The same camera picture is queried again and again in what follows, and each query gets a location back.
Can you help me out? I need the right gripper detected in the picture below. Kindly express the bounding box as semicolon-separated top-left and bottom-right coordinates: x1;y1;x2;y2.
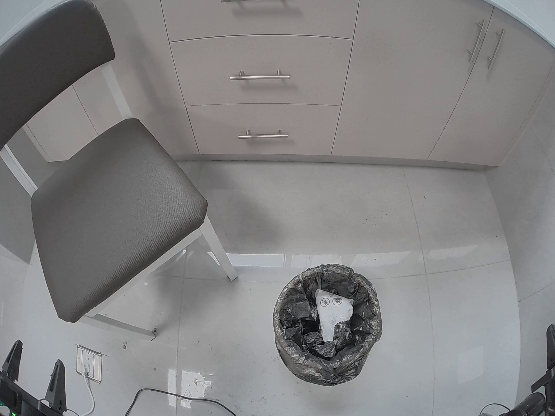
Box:
513;324;555;416

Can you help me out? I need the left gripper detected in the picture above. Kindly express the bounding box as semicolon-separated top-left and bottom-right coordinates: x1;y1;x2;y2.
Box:
0;340;67;416

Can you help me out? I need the white printed wrapper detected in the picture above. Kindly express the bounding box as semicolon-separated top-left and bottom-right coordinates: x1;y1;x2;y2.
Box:
314;289;355;343

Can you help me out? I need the black plastic bag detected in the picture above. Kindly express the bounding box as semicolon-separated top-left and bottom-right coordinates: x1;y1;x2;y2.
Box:
272;265;383;387

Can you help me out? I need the crumpled black plastic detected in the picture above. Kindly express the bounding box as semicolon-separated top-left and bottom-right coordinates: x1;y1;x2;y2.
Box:
302;330;338;360

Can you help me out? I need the dark grey padded chair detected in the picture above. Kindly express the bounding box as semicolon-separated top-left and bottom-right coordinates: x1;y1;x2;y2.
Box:
0;0;239;342

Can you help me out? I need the beige cabinet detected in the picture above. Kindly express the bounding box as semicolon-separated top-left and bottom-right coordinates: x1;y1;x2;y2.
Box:
0;0;555;168

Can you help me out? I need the white cable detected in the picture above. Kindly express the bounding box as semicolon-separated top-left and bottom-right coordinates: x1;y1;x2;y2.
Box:
79;363;97;416

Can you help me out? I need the black cable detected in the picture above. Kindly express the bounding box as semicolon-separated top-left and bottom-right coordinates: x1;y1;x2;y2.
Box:
123;387;238;416

